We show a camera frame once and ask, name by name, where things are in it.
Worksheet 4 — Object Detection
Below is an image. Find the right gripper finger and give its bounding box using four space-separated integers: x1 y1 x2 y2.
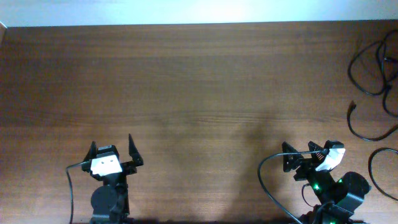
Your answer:
308 141 323 162
282 142 303 172

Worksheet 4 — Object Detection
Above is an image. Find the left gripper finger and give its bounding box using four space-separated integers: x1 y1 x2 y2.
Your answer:
84 141 97 162
128 134 144 166

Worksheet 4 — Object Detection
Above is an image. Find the black USB cable three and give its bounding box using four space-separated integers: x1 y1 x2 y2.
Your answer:
346 100 398 142

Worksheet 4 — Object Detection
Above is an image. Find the black USB cable one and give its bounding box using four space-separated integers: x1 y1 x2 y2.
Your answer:
347 28 398 97

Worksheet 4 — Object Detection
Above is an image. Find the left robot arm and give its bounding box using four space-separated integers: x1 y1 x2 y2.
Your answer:
81 135 144 224

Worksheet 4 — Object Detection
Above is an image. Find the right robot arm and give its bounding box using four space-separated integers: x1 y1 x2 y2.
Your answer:
282 140 371 223

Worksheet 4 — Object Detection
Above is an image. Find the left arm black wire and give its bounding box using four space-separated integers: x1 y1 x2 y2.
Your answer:
65 160 93 224

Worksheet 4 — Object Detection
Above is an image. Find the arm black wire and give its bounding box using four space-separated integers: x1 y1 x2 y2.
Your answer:
257 148 398 224
65 160 93 224

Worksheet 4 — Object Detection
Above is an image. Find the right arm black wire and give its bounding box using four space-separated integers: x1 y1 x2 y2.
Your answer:
257 148 398 224

